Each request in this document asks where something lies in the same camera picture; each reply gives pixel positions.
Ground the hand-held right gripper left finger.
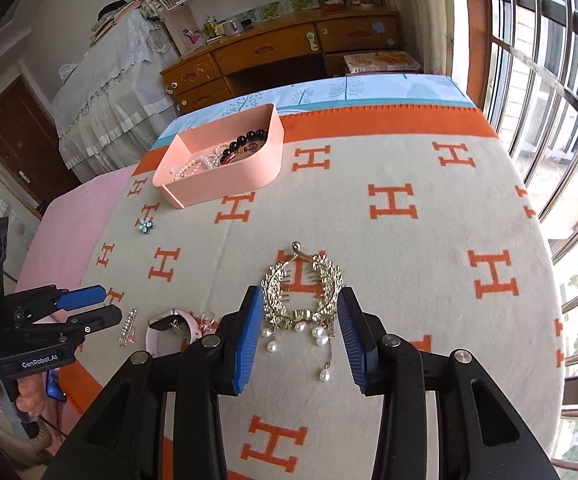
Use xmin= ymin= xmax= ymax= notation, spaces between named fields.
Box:
xmin=44 ymin=286 xmax=266 ymax=480

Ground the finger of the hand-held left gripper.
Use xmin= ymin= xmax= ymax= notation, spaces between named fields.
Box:
xmin=13 ymin=284 xmax=108 ymax=322
xmin=16 ymin=303 xmax=124 ymax=356

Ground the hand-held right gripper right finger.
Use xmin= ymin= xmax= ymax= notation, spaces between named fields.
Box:
xmin=337 ymin=286 xmax=562 ymax=480

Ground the silver hair clip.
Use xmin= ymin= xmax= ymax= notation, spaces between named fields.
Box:
xmin=119 ymin=308 xmax=138 ymax=347

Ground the gold leaf pearl hair comb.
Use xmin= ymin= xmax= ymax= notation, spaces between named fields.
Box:
xmin=261 ymin=241 xmax=344 ymax=385

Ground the pink plastic box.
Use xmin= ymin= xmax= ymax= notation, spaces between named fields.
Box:
xmin=152 ymin=103 xmax=284 ymax=209

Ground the person's left hand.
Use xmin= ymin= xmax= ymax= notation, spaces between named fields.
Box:
xmin=16 ymin=374 xmax=52 ymax=418

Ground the pink bedsheet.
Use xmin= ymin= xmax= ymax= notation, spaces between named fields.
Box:
xmin=16 ymin=162 xmax=142 ymax=441

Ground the blue plastic object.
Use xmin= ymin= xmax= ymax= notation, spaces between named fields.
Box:
xmin=46 ymin=369 xmax=68 ymax=402

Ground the orange patterned beige blanket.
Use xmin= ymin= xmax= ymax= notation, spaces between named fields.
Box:
xmin=56 ymin=102 xmax=567 ymax=480

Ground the brown wooden door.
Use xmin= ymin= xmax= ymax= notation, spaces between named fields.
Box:
xmin=0 ymin=75 xmax=82 ymax=218

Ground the white lace furniture cover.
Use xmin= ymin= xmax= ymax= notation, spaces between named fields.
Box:
xmin=51 ymin=10 xmax=182 ymax=183

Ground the blue printed sheet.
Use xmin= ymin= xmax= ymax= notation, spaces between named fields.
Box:
xmin=151 ymin=74 xmax=474 ymax=152

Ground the book on stool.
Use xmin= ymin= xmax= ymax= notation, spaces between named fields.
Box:
xmin=344 ymin=51 xmax=420 ymax=75

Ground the dark hat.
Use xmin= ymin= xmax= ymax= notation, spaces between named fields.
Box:
xmin=98 ymin=0 xmax=126 ymax=22

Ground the wooden dresser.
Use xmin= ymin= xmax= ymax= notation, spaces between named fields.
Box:
xmin=160 ymin=7 xmax=402 ymax=113

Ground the barred window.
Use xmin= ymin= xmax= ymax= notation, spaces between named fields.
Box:
xmin=489 ymin=0 xmax=578 ymax=461

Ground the row of green picture cards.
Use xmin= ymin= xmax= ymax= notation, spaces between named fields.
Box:
xmin=241 ymin=0 xmax=320 ymax=21

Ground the beige curtain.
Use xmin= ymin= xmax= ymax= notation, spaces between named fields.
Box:
xmin=376 ymin=0 xmax=470 ymax=78

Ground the white pearl necklace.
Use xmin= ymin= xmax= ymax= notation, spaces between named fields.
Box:
xmin=169 ymin=145 xmax=222 ymax=182

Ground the brown bracelet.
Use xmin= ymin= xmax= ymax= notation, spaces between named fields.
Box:
xmin=229 ymin=142 xmax=263 ymax=159

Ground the dark bead bracelet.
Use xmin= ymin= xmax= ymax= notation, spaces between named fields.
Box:
xmin=219 ymin=129 xmax=270 ymax=165

